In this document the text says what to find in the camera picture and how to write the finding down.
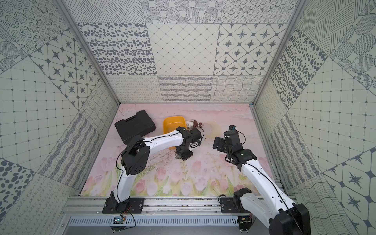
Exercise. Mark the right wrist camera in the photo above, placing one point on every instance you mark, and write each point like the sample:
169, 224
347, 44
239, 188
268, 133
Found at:
232, 128

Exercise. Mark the white slotted cable duct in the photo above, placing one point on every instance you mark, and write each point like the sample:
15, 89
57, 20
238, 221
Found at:
207, 220

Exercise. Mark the pile of silver bits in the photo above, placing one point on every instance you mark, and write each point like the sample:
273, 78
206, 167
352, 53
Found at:
177, 155

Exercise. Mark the black plastic tool case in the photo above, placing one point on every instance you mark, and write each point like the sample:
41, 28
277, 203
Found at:
138, 124

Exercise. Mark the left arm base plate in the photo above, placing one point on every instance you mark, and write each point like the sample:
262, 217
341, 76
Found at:
129, 205

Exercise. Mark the aluminium rail frame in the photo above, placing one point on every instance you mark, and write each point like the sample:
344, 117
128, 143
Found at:
153, 205

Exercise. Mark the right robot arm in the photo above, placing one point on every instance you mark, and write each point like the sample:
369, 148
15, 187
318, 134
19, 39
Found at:
280, 214

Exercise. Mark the red and white valve fitting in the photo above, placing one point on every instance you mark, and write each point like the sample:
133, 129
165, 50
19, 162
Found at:
192, 124

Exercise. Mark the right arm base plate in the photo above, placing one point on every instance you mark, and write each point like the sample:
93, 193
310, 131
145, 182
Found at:
230, 205

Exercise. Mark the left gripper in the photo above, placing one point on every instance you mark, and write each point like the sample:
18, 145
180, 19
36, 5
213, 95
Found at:
184, 153

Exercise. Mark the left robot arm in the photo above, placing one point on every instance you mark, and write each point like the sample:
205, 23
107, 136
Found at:
135, 156

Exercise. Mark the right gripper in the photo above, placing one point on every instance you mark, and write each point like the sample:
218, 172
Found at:
222, 142

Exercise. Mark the yellow plastic storage box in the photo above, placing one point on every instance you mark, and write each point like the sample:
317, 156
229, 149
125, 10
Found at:
170, 124

